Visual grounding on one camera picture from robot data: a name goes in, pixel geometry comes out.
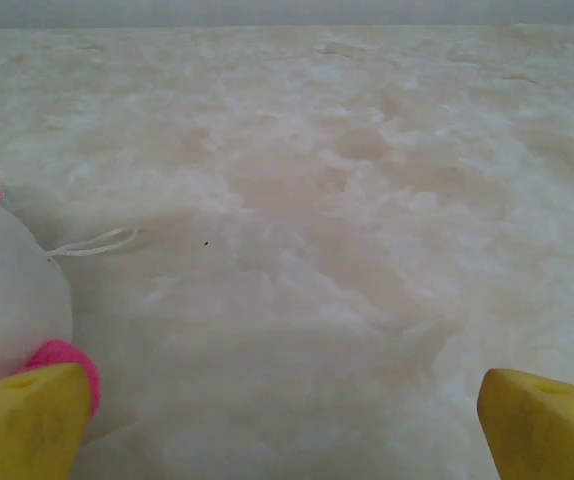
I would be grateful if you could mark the white and pink plush toy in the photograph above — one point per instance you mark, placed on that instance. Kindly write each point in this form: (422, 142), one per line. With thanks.
(7, 280)

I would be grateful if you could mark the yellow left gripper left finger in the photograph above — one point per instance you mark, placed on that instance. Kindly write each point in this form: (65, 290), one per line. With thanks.
(22, 430)

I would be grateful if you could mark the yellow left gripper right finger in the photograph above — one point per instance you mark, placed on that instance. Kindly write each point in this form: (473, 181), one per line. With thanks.
(552, 435)

